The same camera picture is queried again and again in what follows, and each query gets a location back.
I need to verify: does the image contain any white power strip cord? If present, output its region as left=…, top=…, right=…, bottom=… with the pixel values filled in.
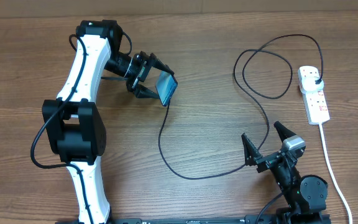
left=318, top=123, right=354, bottom=224

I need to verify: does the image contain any Samsung Galaxy smartphone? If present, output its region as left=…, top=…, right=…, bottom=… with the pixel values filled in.
left=155, top=71, right=178, bottom=106

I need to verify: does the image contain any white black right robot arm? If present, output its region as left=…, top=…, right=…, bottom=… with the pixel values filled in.
left=242, top=121, right=331, bottom=223

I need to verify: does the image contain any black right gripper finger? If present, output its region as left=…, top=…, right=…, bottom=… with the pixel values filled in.
left=241, top=133, right=262, bottom=166
left=273, top=121, right=296, bottom=142

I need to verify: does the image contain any white power strip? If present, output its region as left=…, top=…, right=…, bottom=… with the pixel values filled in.
left=298, top=65, right=330, bottom=125

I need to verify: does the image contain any white charger plug adapter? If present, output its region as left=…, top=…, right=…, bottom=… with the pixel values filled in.
left=299, top=77, right=324, bottom=94

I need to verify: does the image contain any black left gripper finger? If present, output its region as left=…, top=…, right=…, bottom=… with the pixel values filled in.
left=134, top=85, right=159, bottom=99
left=152, top=58, right=175, bottom=75

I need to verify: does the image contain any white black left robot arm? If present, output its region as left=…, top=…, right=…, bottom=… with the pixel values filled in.
left=30, top=20, right=178, bottom=223

